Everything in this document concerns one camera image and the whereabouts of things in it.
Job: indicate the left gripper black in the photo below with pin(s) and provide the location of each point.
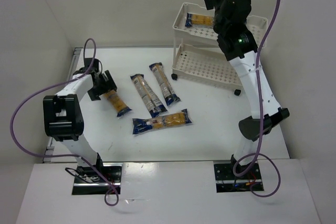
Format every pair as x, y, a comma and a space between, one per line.
102, 86

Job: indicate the horizontal pasta bag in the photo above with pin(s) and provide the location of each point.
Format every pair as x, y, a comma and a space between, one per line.
161, 122

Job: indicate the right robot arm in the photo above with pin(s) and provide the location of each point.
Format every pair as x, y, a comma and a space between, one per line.
243, 53

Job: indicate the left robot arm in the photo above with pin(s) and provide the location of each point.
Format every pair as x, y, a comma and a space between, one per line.
63, 120

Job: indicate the white two-tier rolling cart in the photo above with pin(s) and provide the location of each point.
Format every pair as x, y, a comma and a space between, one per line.
196, 53

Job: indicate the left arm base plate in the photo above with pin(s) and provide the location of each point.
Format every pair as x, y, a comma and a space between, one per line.
88, 182

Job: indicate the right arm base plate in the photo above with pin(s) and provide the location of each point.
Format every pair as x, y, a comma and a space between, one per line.
227, 182

